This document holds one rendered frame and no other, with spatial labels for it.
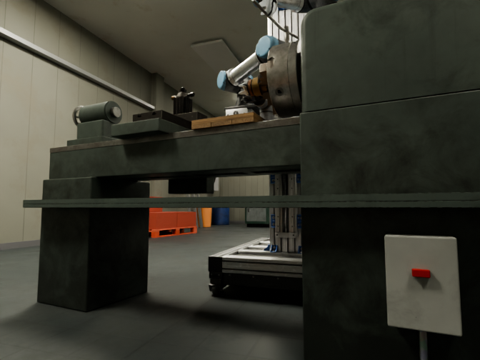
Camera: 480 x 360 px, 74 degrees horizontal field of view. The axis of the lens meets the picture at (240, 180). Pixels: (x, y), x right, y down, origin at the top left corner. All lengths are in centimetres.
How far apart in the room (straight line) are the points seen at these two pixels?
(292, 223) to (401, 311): 112
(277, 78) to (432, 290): 90
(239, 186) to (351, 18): 941
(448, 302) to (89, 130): 186
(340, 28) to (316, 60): 13
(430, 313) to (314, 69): 85
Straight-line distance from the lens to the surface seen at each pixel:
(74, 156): 200
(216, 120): 139
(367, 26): 127
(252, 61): 193
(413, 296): 107
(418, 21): 127
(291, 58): 136
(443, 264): 106
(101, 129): 201
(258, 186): 1029
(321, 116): 119
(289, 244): 217
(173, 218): 608
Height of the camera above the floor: 52
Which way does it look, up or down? 5 degrees up
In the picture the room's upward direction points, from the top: straight up
